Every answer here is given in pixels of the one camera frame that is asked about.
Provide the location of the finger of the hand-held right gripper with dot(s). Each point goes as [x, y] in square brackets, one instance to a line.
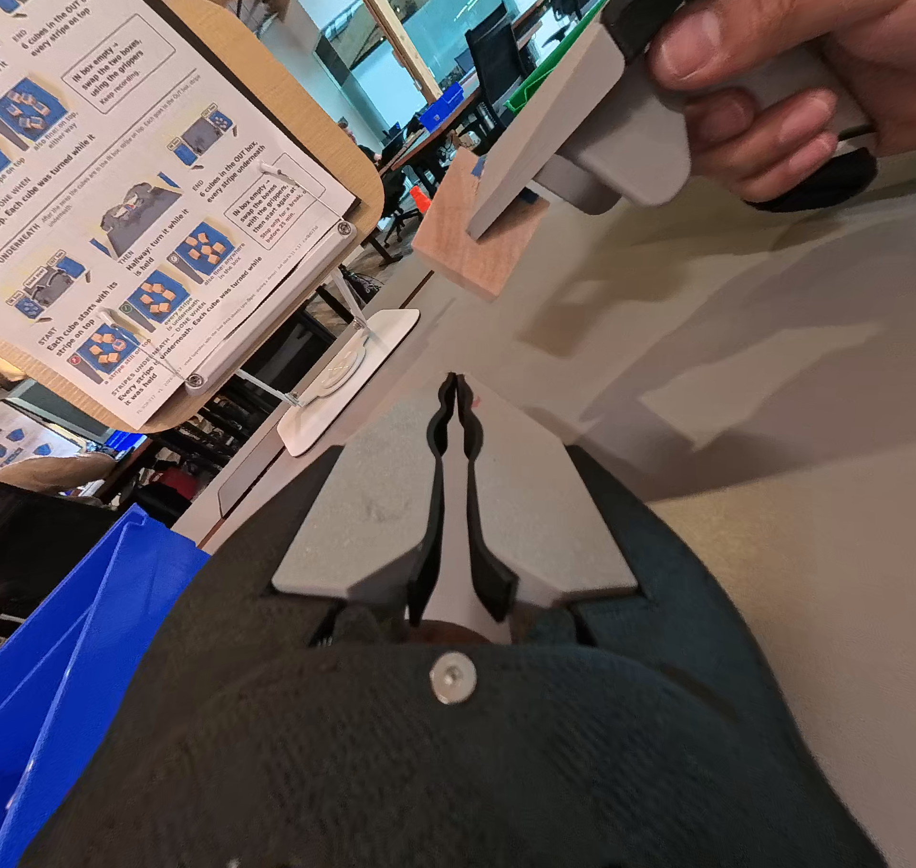
[583, 192]
[544, 138]

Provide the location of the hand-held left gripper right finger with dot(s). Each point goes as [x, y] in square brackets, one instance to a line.
[544, 517]

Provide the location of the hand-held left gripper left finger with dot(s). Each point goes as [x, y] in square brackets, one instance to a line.
[365, 517]

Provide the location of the green plastic bin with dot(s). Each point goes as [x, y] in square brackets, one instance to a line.
[544, 77]

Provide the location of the wooden cube with blue stripe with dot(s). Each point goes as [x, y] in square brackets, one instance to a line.
[447, 238]

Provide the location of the blue plastic bin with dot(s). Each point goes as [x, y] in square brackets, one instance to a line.
[86, 632]

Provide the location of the person's right hand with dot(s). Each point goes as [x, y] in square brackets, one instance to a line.
[823, 9]

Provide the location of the black office chair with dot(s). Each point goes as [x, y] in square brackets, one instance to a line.
[497, 59]

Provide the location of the small blue bin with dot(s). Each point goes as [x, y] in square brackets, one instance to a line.
[440, 113]

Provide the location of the wooden office desk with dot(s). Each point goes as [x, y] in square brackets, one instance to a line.
[429, 145]

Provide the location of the orange traffic cone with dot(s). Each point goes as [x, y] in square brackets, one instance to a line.
[421, 201]

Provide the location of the white document stand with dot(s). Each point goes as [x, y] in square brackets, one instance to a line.
[390, 324]

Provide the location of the printed instruction sheet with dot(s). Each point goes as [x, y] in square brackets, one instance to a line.
[143, 167]

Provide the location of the wooden post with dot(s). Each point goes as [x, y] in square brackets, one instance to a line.
[390, 24]

